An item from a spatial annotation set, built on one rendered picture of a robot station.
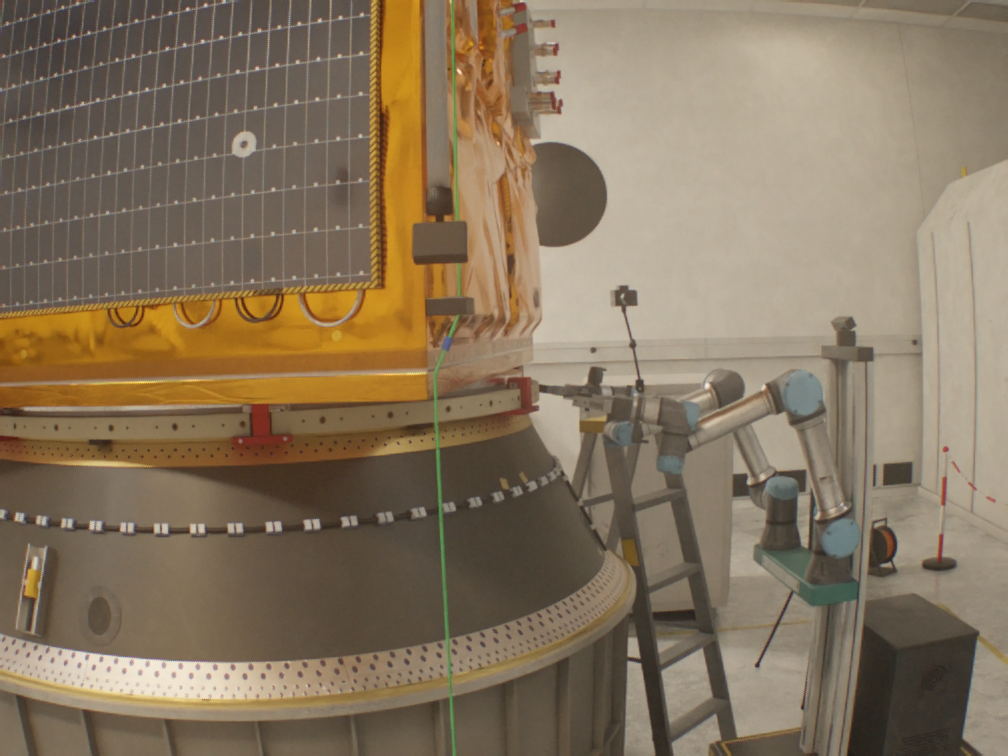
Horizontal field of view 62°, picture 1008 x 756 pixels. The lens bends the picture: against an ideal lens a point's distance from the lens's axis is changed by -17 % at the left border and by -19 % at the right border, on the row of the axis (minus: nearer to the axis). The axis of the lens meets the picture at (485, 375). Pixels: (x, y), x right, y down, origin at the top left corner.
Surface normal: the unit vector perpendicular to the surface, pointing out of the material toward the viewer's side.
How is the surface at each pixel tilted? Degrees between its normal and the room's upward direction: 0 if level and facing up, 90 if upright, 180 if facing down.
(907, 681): 90
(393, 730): 90
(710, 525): 90
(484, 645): 43
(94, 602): 62
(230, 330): 96
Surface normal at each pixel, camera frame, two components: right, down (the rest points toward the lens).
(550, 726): 0.79, 0.00
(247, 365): -0.14, 0.05
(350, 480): 0.43, -0.45
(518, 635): 0.47, -0.73
